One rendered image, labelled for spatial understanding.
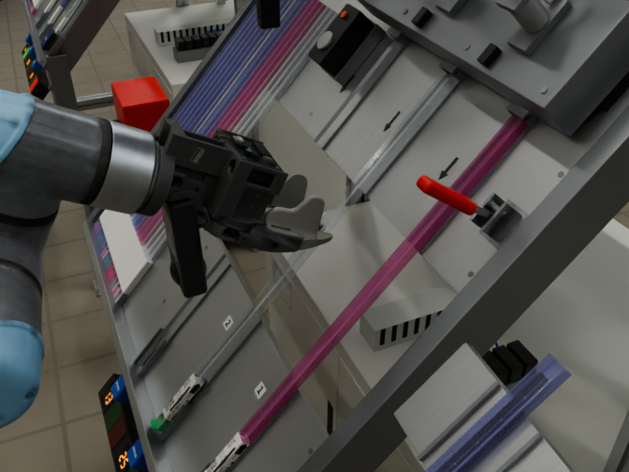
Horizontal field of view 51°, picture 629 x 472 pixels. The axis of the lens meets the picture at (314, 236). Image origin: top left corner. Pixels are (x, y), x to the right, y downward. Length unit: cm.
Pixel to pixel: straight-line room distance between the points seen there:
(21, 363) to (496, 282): 36
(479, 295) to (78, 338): 163
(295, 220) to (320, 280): 52
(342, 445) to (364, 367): 43
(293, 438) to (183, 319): 27
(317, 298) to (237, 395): 43
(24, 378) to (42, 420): 139
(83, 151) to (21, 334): 15
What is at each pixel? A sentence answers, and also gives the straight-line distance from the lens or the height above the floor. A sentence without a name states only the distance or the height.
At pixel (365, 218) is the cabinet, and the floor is 62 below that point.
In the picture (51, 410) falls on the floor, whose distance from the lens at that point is 190.
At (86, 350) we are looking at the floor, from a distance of 202.
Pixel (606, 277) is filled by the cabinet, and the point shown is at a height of 62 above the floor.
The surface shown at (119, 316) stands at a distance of 98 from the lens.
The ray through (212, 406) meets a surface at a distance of 77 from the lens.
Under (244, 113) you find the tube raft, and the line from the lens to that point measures 93.
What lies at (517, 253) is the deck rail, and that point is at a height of 104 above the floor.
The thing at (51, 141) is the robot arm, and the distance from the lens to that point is 55.
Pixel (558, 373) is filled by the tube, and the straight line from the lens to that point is 41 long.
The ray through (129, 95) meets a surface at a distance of 150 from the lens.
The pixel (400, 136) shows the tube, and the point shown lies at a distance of 69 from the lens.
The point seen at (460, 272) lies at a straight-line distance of 59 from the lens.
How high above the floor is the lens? 136
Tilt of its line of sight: 36 degrees down
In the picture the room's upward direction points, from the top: straight up
